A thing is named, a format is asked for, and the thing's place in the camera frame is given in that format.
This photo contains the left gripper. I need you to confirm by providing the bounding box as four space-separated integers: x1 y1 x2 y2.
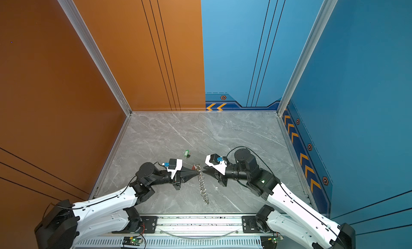
148 166 198 192

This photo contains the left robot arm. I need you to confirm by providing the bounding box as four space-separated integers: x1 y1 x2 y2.
34 159 199 249

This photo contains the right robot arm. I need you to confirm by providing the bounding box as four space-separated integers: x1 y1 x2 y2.
204 148 356 249

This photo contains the green circuit board left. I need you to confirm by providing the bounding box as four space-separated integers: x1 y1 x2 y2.
122 236 144 248

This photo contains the green circuit board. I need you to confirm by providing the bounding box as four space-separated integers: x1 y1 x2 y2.
260 236 284 249
122 236 144 248

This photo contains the green circuit board right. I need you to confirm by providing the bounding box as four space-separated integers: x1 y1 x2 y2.
260 236 284 249

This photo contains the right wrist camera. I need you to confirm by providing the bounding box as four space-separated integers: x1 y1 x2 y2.
205 153 227 176

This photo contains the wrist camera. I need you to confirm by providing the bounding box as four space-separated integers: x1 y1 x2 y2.
162 158 183 179
205 153 227 176

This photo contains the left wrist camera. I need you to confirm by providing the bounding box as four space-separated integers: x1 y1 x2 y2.
162 158 183 179

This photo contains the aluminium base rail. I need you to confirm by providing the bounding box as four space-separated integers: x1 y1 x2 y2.
75 214 282 249

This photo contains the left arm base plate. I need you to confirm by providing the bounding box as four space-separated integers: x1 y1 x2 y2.
127 216 158 234

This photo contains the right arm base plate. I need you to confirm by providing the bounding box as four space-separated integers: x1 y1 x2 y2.
241 215 275 235

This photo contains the aluminium corner post left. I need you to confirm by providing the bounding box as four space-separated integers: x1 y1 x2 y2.
57 0 133 117

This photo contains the aluminium corner post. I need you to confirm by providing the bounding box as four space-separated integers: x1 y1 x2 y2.
57 0 133 117
277 0 339 117

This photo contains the aluminium corner post right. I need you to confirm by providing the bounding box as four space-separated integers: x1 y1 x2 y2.
277 0 339 117

